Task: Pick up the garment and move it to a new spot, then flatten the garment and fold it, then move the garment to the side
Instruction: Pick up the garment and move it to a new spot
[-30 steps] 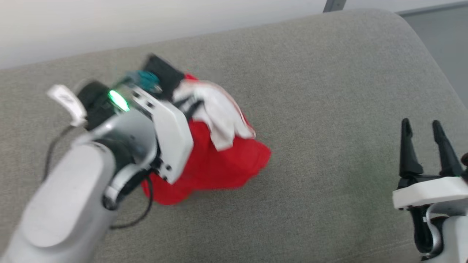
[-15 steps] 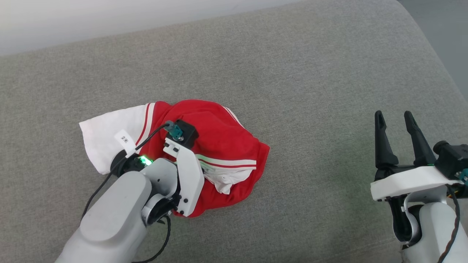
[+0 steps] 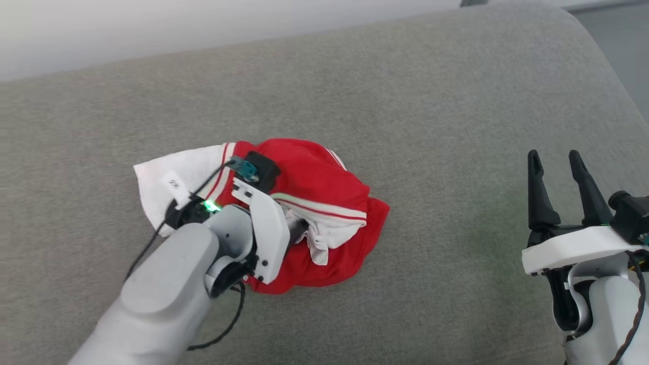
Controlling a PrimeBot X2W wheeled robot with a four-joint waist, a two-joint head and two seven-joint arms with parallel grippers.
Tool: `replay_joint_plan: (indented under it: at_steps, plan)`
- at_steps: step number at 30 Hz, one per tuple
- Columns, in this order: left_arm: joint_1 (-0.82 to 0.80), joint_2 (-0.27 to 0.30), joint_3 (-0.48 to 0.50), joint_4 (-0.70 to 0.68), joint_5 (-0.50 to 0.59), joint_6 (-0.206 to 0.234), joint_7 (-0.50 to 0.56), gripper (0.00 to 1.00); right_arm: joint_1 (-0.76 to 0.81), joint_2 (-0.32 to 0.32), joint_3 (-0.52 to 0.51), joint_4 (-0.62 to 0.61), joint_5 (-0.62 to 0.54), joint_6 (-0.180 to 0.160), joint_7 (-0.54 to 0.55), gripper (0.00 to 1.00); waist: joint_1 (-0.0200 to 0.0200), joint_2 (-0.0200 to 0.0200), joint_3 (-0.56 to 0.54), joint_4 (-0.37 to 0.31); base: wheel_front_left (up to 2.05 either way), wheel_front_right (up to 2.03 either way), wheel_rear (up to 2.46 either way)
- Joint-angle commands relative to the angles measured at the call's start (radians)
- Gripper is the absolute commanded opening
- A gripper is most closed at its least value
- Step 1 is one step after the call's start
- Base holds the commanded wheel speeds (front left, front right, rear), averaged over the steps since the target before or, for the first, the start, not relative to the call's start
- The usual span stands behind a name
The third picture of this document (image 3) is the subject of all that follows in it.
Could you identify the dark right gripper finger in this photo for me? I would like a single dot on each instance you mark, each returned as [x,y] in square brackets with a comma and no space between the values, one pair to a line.
[592,203]
[541,203]

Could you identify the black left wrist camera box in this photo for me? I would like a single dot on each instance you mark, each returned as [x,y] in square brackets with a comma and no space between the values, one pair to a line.
[266,170]

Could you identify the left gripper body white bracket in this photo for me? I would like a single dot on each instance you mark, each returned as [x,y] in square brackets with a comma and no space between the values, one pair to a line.
[268,233]

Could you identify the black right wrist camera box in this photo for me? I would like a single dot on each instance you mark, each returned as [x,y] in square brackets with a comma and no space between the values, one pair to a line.
[631,215]

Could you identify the grey fabric sofa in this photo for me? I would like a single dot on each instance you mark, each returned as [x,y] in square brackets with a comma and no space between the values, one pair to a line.
[436,101]

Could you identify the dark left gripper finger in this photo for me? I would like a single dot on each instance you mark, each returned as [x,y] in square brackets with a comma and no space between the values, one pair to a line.
[298,230]

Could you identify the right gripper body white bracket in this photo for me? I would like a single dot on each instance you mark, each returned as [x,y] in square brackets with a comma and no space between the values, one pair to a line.
[578,248]

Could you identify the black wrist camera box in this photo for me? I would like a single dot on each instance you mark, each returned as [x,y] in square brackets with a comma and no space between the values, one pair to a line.
[266,170]
[631,215]

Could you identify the red and white jersey garment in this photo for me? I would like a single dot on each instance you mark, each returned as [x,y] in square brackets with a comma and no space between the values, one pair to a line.
[324,182]

